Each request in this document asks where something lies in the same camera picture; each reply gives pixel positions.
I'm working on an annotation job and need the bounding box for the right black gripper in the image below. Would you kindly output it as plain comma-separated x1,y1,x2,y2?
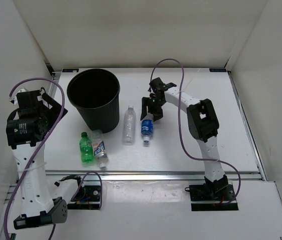
140,97,165,123

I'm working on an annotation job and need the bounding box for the clear unlabelled plastic bottle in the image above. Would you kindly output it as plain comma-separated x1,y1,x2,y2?
122,105,136,145

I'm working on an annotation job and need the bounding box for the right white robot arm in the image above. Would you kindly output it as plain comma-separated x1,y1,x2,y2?
140,77,236,204

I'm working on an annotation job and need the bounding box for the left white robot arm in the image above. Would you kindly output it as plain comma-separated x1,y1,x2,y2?
6,88,67,230

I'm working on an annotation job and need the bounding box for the black plastic waste bin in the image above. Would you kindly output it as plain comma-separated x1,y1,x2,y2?
67,68,120,133

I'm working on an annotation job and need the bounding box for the green plastic soda bottle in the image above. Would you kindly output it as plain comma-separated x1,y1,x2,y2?
79,132,94,164

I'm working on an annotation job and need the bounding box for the clear bottle white blue label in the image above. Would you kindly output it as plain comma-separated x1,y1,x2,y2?
92,129,109,170

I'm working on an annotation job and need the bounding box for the aluminium table frame rail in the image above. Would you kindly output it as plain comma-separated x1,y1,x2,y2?
0,67,282,240

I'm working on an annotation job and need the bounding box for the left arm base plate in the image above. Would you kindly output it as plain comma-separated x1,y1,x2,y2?
54,174,101,211

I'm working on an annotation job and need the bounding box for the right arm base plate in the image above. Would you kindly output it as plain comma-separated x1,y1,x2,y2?
184,183,239,212

